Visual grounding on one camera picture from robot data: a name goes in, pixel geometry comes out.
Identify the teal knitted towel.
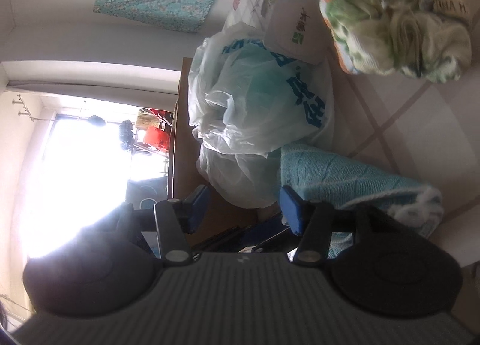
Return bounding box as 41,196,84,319
281,143,444,239

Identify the white tissue pack green logo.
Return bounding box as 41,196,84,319
264,0,329,65

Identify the cardboard box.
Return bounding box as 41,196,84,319
168,58,257,252

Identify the white and blue plastic bag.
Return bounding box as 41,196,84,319
188,22,335,209

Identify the checked patterned bed sheet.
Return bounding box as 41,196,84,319
230,0,479,267

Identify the green white crumpled cloth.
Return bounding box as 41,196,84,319
320,0,472,83

